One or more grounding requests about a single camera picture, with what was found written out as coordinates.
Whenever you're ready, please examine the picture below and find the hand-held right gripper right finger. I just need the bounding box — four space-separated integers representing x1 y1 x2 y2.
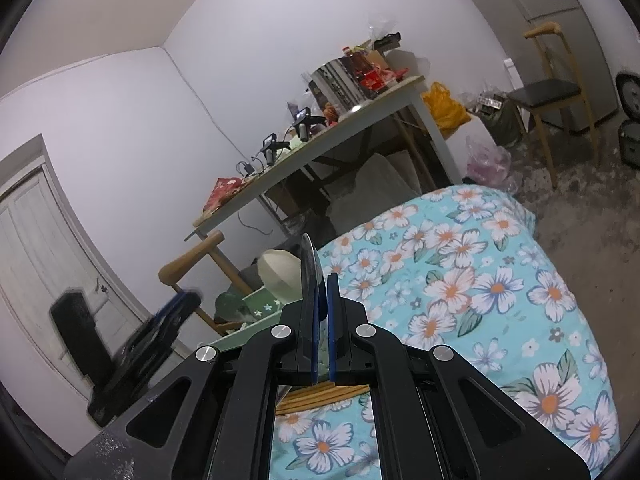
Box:
326 272 591 480

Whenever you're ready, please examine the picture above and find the black round appliance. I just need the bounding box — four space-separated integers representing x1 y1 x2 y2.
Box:
615 72 640 121

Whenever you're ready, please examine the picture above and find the bundle of wooden chopsticks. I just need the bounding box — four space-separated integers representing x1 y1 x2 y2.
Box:
276 384 372 416

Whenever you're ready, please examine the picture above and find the dark green bag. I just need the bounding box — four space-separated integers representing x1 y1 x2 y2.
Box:
487 105 526 148

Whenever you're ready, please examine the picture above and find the grey sack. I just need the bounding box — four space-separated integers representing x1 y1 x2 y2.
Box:
327 152 436 241

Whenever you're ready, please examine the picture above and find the blue floral blanket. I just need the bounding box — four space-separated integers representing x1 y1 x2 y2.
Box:
272 185 623 480

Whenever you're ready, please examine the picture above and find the purple plastic bag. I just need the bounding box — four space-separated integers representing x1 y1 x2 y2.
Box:
465 135 513 186

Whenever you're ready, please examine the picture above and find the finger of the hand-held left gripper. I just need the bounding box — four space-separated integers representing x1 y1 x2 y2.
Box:
117 287 202 391

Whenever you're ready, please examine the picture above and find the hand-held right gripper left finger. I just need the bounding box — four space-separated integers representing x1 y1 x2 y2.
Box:
65 300 321 480

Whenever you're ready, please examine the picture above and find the white door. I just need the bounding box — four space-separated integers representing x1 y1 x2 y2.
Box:
0 135 151 411

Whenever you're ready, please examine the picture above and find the red snack box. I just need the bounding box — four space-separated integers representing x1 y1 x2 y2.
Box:
367 67 408 93

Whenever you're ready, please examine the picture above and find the orange plastic bag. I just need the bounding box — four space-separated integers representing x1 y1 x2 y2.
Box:
422 81 473 136

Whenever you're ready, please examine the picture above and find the long white table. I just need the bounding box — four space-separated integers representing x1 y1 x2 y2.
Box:
182 74 463 243

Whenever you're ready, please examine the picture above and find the red snack packet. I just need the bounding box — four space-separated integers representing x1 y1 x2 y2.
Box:
202 176 248 213

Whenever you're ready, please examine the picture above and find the white ceramic spoon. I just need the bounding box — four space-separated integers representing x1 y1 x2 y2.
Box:
257 250 303 306

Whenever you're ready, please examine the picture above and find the black case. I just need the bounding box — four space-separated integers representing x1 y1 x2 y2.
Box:
618 120 640 168

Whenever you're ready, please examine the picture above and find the wooden chair black seat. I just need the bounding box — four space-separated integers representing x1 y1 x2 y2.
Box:
159 230 261 338
507 21 601 188

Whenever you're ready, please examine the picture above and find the black handheld camera device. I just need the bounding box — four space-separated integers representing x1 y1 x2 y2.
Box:
292 107 326 141
259 132 291 166

